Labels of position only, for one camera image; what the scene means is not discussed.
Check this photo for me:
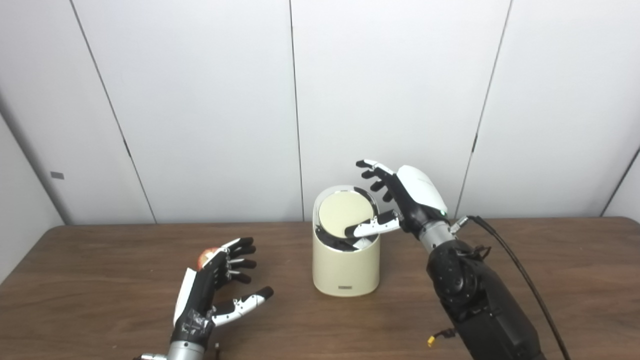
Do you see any cream-colored lidded bin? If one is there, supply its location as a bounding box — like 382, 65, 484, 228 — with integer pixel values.
312, 185, 381, 298

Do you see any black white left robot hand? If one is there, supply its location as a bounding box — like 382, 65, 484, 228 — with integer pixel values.
172, 237, 274, 346

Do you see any thin wire with yellow connector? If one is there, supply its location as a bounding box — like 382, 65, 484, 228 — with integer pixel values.
426, 327, 457, 348

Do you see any red apple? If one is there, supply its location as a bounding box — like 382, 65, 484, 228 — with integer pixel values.
198, 247, 221, 271

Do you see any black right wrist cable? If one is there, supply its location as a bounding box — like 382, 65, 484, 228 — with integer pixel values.
451, 215, 572, 360

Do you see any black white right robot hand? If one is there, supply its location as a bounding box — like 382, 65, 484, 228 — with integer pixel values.
345, 159, 449, 241

